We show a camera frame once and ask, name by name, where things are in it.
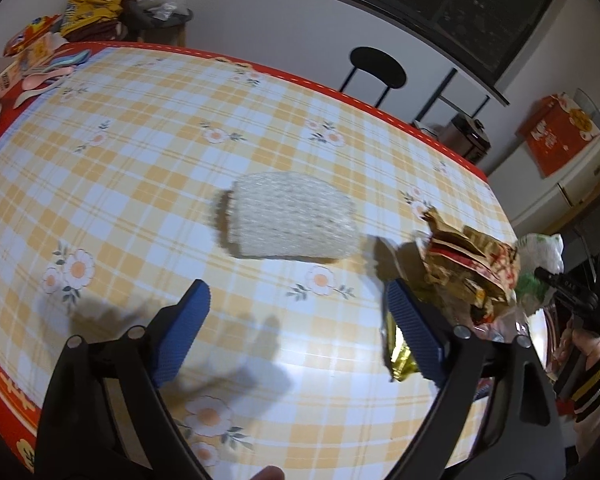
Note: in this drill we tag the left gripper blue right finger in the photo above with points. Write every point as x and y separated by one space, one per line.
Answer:
416 322

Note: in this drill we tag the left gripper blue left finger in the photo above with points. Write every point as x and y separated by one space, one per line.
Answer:
173 330

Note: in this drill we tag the gold foil wrapper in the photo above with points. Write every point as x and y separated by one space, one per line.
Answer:
397 354

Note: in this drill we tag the brown red wrapper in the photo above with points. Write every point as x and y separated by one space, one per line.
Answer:
472 266

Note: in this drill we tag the white foam net sleeve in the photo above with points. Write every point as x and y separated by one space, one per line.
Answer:
286 215

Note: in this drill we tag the yellow plaid floral tablecloth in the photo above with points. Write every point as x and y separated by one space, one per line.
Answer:
110 187

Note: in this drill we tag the white refrigerator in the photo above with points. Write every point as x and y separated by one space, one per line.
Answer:
531 201

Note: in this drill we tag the brown electric pressure cooker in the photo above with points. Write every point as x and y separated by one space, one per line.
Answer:
466 137

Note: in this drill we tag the black round stool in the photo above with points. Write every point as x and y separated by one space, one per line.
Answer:
378 64

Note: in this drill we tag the pastel plastic spoons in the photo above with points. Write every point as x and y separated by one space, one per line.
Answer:
50 76

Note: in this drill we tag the yellow clothing pile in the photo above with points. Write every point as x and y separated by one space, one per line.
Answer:
82 14

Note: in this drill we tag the clear plastic bag on stool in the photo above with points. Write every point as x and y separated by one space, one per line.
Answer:
162 10

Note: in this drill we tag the red yellow snack bag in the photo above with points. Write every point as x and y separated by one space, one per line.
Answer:
31 32

